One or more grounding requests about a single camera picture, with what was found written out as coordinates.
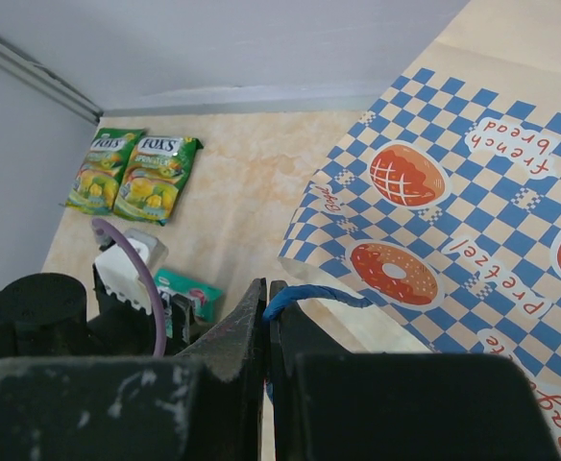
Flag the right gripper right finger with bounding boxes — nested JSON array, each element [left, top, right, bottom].
[[269, 280, 561, 460]]

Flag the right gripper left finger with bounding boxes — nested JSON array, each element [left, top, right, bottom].
[[0, 279, 267, 460]]

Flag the green candy bag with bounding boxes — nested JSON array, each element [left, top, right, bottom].
[[65, 128, 146, 215], [113, 135, 203, 226]]

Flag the blue checkered paper bag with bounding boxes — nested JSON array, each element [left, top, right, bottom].
[[279, 1, 561, 454]]

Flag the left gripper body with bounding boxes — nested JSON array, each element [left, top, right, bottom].
[[0, 272, 214, 366]]

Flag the corner aluminium post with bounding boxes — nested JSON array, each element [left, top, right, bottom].
[[0, 37, 103, 125]]

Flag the teal snack bag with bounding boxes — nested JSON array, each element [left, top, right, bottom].
[[155, 268, 224, 324]]

